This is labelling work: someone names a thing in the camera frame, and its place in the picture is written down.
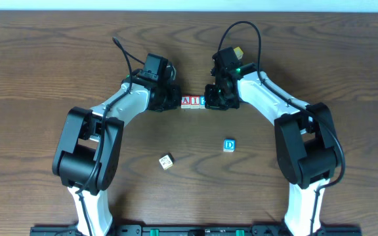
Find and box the blue 2 number block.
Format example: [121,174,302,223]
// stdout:
[199,96,205,109]

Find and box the red I letter block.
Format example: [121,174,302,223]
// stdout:
[190,96,200,109]

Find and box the red A letter block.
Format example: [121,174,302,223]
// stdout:
[180,96,191,109]

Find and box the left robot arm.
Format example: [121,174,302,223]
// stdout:
[52,54,182,235]

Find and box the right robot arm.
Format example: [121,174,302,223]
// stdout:
[205,47,342,235]

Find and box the yellow letter block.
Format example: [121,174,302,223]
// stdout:
[234,47,243,60]

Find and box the blue D letter block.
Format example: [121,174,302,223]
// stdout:
[223,139,236,152]

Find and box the plain wooden picture block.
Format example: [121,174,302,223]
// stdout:
[159,154,173,170]

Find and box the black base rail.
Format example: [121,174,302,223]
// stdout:
[30,224,362,236]

